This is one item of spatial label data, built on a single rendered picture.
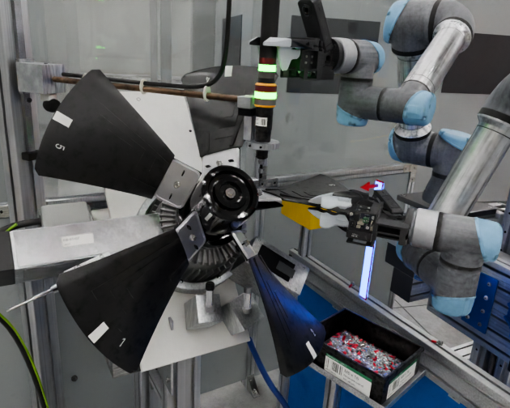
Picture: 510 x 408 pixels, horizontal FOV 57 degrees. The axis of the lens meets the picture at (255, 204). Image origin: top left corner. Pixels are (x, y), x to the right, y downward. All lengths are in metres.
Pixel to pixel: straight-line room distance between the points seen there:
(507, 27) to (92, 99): 4.68
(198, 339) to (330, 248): 1.20
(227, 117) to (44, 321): 0.92
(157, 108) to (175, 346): 0.61
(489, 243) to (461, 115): 4.22
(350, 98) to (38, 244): 0.73
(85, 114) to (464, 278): 0.76
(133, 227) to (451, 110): 4.30
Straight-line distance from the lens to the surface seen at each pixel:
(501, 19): 5.23
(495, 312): 1.54
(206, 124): 1.06
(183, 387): 1.26
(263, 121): 0.94
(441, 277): 0.96
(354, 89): 1.12
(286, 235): 2.00
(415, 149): 1.61
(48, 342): 1.68
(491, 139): 1.04
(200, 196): 0.88
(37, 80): 1.29
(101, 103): 0.94
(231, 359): 2.16
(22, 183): 1.41
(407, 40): 1.43
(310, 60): 1.00
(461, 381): 1.17
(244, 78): 1.10
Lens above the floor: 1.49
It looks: 19 degrees down
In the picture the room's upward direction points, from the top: 3 degrees clockwise
